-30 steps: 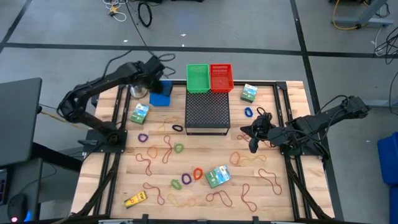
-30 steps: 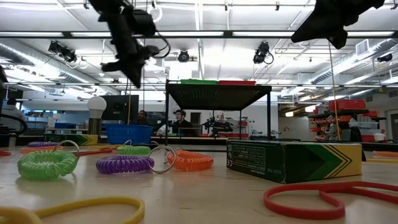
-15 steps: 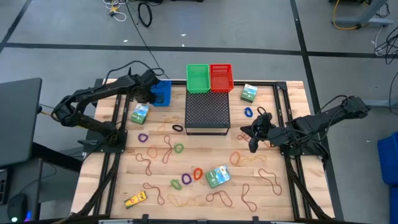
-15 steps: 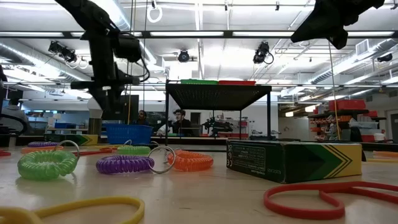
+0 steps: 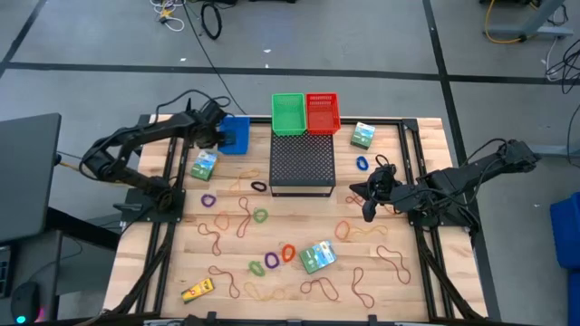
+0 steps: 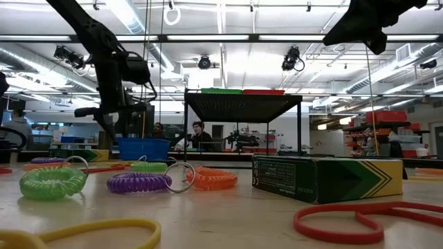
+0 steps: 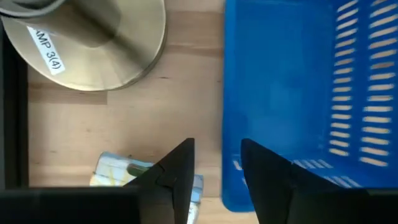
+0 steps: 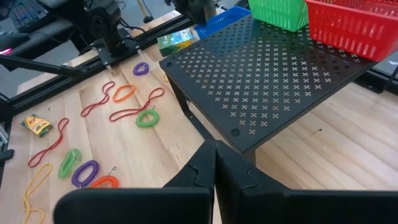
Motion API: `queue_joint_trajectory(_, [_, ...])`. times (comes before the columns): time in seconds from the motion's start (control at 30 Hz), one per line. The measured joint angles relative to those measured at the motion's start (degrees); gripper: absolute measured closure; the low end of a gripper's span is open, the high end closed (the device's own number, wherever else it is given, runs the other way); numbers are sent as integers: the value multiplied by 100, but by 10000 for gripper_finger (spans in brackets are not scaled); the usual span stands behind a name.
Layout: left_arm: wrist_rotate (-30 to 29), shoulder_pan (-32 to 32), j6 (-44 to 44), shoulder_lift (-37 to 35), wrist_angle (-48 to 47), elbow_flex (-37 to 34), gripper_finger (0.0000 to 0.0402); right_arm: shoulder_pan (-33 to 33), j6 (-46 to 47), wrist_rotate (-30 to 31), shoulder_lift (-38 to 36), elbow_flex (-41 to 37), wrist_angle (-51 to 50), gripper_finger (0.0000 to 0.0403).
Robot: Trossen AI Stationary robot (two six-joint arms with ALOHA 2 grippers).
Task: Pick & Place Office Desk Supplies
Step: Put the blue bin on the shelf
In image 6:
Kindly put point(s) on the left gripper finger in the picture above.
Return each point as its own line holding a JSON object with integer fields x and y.
{"x": 88, "y": 112}
{"x": 105, "y": 124}

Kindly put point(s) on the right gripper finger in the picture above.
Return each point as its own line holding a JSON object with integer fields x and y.
{"x": 377, "y": 43}
{"x": 363, "y": 20}

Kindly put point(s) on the green blue crayon box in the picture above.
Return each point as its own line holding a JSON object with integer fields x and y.
{"x": 328, "y": 180}
{"x": 86, "y": 155}

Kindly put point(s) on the blue plastic basket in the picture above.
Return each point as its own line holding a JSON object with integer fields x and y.
{"x": 142, "y": 149}

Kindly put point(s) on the long red rubber band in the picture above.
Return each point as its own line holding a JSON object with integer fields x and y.
{"x": 104, "y": 169}

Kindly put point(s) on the green coil wristband keyring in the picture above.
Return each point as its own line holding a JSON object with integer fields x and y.
{"x": 48, "y": 185}
{"x": 149, "y": 167}

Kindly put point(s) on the purple coil wristband keyring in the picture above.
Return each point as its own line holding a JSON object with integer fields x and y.
{"x": 138, "y": 182}
{"x": 46, "y": 160}

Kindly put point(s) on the pile of coloured rubber bands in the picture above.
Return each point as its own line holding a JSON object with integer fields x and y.
{"x": 4, "y": 170}

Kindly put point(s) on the green plastic basket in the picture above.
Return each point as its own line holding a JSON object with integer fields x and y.
{"x": 221, "y": 91}

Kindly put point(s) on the orange coil wristband keyring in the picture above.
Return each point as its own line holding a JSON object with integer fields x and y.
{"x": 214, "y": 180}

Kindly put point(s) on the red plastic basket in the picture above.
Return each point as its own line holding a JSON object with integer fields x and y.
{"x": 263, "y": 92}

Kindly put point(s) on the yellow rubber band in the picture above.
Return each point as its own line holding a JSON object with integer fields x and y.
{"x": 104, "y": 225}
{"x": 427, "y": 178}

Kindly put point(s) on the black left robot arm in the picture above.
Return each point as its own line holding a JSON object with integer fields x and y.
{"x": 86, "y": 31}

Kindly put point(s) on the black distant robot arm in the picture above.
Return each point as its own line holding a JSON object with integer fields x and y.
{"x": 242, "y": 140}

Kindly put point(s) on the tan rubber band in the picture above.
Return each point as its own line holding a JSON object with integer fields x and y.
{"x": 116, "y": 162}

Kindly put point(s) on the black ceiling spotlight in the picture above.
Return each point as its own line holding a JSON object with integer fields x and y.
{"x": 428, "y": 64}
{"x": 69, "y": 57}

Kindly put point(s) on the person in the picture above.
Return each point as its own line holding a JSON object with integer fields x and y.
{"x": 17, "y": 129}
{"x": 158, "y": 131}
{"x": 200, "y": 138}

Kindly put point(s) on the red storage bin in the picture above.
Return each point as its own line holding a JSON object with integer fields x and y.
{"x": 386, "y": 117}

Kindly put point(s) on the black shelf unit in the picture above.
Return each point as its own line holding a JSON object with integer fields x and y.
{"x": 377, "y": 125}

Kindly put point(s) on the clear plastic bin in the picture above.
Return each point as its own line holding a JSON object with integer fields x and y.
{"x": 403, "y": 138}

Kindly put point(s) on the black metal crossbar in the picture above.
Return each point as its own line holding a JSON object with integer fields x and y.
{"x": 254, "y": 38}

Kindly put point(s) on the black perforated metal stand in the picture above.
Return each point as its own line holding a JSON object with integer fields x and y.
{"x": 242, "y": 107}

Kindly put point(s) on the orange rubber band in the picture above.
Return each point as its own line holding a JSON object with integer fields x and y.
{"x": 431, "y": 171}

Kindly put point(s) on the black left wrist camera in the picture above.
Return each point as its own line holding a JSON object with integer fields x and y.
{"x": 136, "y": 71}

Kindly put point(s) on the small white post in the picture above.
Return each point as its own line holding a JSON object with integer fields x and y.
{"x": 14, "y": 157}

